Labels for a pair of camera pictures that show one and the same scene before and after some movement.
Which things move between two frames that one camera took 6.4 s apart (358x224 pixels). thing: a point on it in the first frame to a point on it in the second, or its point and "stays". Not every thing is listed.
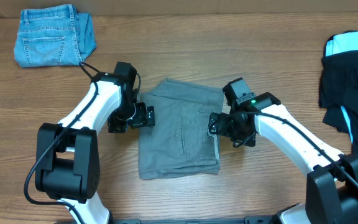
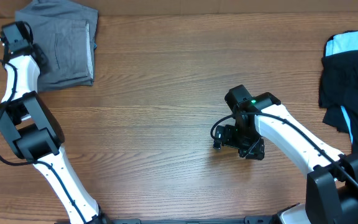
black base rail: (248, 219) stays
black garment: (348, 97) stays
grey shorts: (178, 143) to (67, 35)
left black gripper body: (133, 114) to (36, 45)
